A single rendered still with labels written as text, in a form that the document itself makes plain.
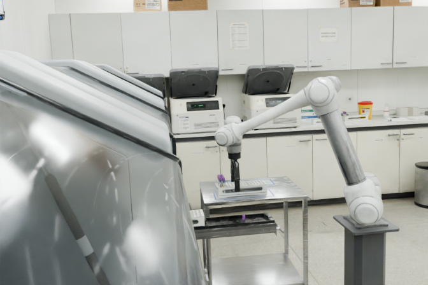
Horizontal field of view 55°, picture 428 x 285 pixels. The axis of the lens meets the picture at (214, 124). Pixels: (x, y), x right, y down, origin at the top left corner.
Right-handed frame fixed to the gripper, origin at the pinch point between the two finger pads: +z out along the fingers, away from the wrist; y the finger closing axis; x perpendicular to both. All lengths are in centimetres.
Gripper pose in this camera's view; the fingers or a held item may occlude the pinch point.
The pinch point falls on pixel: (235, 185)
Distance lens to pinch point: 246.0
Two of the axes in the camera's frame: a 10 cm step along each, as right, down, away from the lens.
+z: 0.4, 9.9, 1.3
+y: -1.5, -1.3, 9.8
